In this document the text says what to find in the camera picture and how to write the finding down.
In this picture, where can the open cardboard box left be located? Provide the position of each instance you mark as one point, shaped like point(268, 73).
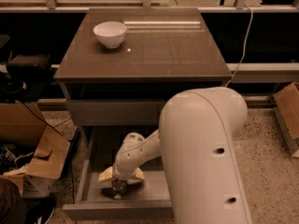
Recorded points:
point(35, 151)

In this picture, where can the cardboard box right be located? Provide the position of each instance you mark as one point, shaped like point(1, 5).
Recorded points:
point(287, 112)

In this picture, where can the grey drawer cabinet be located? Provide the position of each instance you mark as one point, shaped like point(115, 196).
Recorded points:
point(166, 50)

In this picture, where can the closed grey upper drawer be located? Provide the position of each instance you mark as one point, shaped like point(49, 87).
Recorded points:
point(114, 112)

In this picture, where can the open grey middle drawer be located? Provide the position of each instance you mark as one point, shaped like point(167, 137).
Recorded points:
point(148, 199)

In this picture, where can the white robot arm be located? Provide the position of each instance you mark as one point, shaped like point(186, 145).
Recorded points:
point(195, 141)

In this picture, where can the clear plastic water bottle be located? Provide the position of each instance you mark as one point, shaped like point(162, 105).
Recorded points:
point(118, 188)

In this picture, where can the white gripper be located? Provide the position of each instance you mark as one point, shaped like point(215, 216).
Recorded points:
point(123, 166)

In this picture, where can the white ceramic bowl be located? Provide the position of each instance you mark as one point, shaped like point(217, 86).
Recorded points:
point(110, 33)

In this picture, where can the dark brown bag corner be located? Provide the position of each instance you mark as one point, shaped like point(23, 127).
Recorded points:
point(12, 206)

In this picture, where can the black equipment on left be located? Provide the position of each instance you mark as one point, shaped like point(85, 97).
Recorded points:
point(26, 77)

